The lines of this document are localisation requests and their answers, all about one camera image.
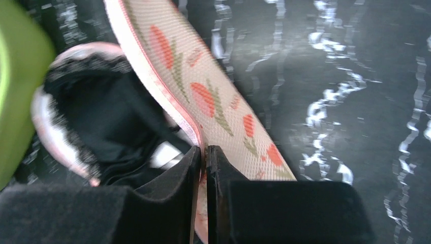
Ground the black bra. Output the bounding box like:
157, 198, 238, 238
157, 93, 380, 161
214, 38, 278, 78
43, 53, 191, 188

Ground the floral mesh laundry bag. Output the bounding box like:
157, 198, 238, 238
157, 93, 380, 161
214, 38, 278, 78
30, 0, 297, 244

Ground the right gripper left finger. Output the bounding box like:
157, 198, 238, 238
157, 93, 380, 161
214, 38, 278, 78
1, 146, 201, 243

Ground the green plastic bin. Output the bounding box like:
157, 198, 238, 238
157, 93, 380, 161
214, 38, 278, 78
1, 1, 55, 188

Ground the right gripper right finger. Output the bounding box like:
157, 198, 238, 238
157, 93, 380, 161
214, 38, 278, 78
206, 145, 376, 244

